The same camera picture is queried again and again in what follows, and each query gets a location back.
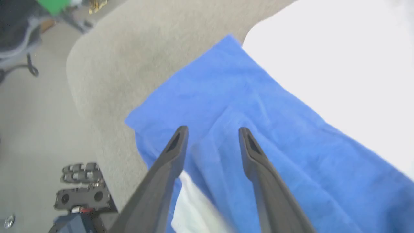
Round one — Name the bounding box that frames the small silver round disc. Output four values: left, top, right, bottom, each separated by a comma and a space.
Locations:
3, 214, 16, 229

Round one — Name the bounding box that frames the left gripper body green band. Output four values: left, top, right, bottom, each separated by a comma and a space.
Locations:
36, 0, 72, 15

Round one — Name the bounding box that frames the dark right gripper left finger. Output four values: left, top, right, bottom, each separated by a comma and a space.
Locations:
108, 126, 189, 233

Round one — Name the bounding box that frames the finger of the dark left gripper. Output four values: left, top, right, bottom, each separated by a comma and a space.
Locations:
58, 11, 95, 34

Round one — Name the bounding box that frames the gold coloured floor object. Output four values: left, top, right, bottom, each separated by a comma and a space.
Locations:
89, 0, 108, 14

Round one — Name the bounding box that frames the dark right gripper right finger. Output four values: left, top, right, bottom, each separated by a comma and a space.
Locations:
238, 127, 316, 233

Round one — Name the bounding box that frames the blue and white t-shirt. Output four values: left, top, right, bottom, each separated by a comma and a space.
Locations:
125, 0, 414, 233

